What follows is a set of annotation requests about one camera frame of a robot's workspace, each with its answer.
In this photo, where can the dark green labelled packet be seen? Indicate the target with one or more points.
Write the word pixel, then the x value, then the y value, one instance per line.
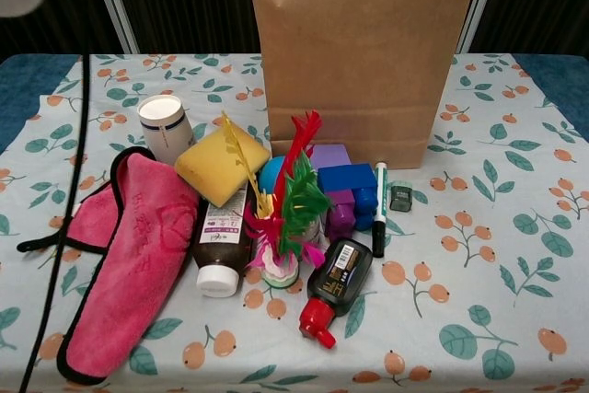
pixel 401 197

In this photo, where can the brown paper bag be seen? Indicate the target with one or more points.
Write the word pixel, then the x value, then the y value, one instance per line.
pixel 363 66

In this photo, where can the blue ball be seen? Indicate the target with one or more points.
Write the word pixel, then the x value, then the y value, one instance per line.
pixel 271 176

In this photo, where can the colourful feather shuttlecock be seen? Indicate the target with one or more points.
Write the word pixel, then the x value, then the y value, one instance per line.
pixel 299 199

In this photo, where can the light purple block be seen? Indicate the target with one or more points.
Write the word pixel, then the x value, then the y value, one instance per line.
pixel 331 156

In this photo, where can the blue block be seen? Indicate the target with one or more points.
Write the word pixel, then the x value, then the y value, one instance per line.
pixel 347 179

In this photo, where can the dark purple block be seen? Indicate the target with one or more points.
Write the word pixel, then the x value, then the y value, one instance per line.
pixel 343 220

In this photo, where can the yellow sponge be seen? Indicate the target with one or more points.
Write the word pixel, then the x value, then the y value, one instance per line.
pixel 216 167

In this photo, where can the black white marker pen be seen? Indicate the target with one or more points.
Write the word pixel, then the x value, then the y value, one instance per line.
pixel 380 209

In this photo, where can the brown bottle with white cap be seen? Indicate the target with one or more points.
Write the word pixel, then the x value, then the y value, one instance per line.
pixel 221 246

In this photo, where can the black bottle with red cap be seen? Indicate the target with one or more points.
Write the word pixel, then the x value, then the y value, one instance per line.
pixel 340 273

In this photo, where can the white paper cup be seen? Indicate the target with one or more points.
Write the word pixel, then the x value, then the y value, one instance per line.
pixel 165 130

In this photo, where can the pink cloth with black trim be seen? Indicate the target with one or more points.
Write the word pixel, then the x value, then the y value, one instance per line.
pixel 138 236

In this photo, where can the floral tablecloth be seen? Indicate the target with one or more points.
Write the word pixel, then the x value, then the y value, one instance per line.
pixel 460 250

